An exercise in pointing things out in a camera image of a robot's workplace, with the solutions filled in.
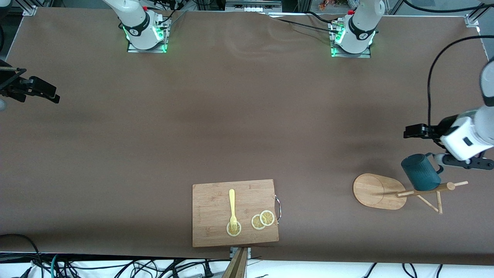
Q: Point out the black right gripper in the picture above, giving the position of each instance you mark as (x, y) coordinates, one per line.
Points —
(11, 85)

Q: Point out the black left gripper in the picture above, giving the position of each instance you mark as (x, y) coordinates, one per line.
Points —
(442, 128)

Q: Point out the teal cup yellow inside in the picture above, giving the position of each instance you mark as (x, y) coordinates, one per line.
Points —
(418, 173)

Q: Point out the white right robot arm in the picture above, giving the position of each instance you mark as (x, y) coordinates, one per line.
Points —
(133, 15)

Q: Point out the wooden cup rack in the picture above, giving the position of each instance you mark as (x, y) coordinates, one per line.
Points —
(374, 191)

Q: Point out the table cover mat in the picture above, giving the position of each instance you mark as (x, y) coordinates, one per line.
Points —
(193, 135)

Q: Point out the dried lemon slice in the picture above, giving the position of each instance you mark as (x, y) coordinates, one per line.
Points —
(267, 217)
(237, 230)
(256, 223)

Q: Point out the yellow plastic fork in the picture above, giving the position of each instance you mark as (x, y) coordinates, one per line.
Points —
(232, 200)

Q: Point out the grey power strip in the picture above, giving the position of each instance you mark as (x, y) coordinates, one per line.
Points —
(251, 5)

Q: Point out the wooden cutting board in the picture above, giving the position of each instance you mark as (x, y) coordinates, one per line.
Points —
(212, 208)

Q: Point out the wooden beam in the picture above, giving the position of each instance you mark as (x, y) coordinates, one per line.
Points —
(237, 266)

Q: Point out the aluminium table corner bracket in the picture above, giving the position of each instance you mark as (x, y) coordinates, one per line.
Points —
(471, 21)
(29, 11)

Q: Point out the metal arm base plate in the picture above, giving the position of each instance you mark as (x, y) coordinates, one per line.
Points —
(351, 55)
(146, 50)

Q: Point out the metal bracket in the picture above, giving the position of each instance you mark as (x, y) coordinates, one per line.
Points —
(249, 253)

